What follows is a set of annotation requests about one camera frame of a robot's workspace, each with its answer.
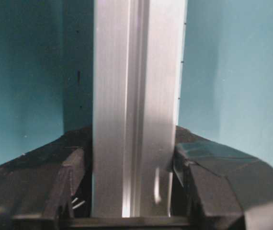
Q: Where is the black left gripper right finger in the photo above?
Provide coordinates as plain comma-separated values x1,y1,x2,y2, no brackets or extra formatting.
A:
171,126,273,230

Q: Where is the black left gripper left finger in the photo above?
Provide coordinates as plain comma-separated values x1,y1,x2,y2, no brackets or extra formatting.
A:
0,126,92,230

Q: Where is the silver aluminium extrusion rail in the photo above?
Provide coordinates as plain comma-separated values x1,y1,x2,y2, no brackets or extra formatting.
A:
91,0,187,218

